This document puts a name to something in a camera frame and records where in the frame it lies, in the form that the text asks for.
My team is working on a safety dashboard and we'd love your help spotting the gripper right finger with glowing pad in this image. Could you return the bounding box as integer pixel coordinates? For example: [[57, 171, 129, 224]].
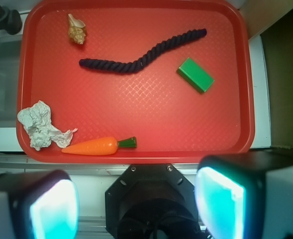
[[195, 152, 293, 239]]

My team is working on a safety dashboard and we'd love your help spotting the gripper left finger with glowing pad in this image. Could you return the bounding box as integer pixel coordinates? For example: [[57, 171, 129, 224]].
[[0, 170, 79, 239]]

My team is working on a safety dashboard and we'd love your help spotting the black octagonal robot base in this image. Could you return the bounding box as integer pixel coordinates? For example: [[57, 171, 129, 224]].
[[105, 164, 207, 239]]

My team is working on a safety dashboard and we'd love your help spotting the green rectangular block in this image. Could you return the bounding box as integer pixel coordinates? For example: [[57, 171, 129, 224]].
[[177, 57, 214, 93]]

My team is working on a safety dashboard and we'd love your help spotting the orange plastic toy carrot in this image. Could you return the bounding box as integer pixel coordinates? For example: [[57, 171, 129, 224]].
[[61, 137, 137, 156]]

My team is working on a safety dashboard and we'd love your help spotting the crumpled white paper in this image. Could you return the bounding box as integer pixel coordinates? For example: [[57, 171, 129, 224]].
[[17, 101, 78, 151]]

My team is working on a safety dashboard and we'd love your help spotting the red plastic tray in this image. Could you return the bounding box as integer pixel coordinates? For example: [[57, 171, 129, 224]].
[[16, 0, 255, 164]]

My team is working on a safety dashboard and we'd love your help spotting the tan spiral seashell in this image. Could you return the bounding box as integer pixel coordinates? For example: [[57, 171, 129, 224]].
[[67, 13, 87, 45]]

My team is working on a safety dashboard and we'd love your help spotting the dark grey clamp knob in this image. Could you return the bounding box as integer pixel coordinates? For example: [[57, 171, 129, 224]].
[[0, 6, 22, 35]]

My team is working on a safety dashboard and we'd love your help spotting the dark purple twisted rope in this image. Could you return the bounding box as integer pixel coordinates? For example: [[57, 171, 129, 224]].
[[79, 28, 208, 75]]

